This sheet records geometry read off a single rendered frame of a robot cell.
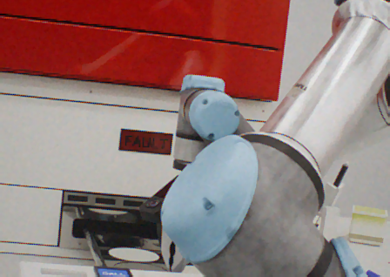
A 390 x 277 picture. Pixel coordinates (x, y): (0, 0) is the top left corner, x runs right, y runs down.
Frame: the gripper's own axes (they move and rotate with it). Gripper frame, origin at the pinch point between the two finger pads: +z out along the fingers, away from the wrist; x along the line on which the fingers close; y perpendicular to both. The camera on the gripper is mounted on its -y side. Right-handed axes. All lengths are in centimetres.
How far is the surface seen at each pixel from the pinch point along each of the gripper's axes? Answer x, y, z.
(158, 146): 28.4, 22.5, -17.9
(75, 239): 37.0, 8.6, 4.6
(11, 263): 39.6, -6.4, 9.3
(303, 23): 100, 179, -59
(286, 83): 103, 176, -33
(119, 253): 16.3, 2.5, 1.3
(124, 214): 31.0, 17.1, -2.2
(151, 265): 7.8, 2.7, 1.4
